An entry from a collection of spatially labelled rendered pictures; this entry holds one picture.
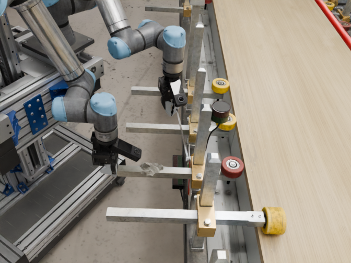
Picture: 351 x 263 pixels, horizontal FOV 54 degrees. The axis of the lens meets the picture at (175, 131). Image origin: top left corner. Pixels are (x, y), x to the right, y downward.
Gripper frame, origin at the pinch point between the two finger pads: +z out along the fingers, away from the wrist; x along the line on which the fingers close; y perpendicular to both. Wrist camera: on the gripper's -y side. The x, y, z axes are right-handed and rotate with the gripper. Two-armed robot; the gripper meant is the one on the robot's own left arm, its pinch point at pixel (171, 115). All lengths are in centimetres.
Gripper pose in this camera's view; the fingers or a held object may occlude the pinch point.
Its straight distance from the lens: 137.0
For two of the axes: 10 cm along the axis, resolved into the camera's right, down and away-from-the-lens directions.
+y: -3.4, -6.6, 6.7
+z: -0.6, 7.3, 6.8
